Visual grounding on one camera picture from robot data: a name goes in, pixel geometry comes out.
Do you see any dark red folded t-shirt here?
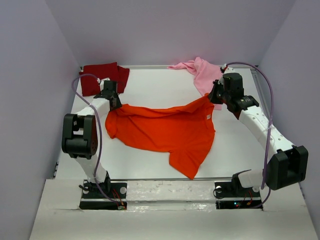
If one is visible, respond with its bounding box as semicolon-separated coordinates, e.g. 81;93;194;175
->
79;62;130;97

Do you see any aluminium table edge rail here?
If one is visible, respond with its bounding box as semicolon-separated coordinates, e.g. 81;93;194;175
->
251;64;291;177

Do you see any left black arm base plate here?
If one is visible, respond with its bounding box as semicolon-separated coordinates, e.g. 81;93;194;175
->
79;180;128;211

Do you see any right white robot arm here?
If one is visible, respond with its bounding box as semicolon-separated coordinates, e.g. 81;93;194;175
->
208;72;309;196

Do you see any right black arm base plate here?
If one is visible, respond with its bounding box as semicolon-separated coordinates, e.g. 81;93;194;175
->
212;181;262;210

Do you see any orange t-shirt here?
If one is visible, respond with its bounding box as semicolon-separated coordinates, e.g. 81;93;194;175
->
105;95;216;180

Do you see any pink t-shirt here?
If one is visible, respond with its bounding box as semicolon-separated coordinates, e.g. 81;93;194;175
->
167;57;222;96

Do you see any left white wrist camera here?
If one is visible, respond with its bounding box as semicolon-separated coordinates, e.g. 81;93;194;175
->
97;77;110;90

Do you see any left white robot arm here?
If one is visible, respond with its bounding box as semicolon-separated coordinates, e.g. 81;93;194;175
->
61;78;122;198

